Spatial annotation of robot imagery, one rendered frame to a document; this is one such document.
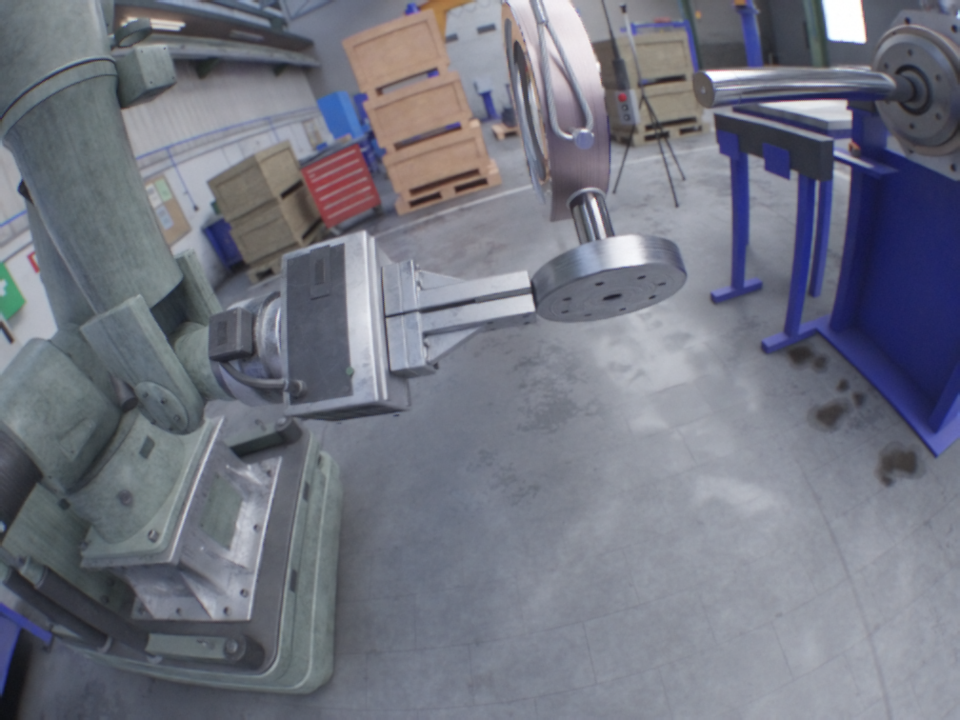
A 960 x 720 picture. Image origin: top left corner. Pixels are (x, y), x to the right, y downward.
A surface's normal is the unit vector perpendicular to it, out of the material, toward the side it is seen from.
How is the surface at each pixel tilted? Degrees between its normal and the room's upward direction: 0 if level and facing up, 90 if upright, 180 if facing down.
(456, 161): 90
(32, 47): 103
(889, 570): 0
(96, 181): 97
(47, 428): 84
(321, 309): 41
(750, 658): 0
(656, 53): 90
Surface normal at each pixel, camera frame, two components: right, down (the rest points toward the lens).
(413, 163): 0.04, 0.61
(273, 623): -0.29, -0.75
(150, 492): 0.75, -0.29
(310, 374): -0.14, -0.18
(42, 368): 0.55, -0.57
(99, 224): 0.76, 0.32
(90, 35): 0.98, -0.18
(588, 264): -0.53, -0.10
